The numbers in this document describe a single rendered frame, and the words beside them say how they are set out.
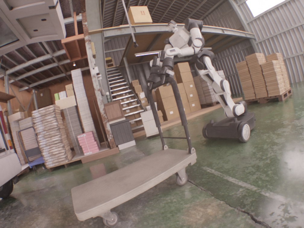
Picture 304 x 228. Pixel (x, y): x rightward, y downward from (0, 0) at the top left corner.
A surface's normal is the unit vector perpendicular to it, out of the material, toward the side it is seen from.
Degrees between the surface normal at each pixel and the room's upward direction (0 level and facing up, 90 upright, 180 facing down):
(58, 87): 90
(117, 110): 90
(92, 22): 90
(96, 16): 90
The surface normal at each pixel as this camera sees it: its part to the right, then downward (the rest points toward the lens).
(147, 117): 0.07, 0.04
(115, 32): 0.33, -0.04
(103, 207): 0.54, -0.11
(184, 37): -0.25, 0.39
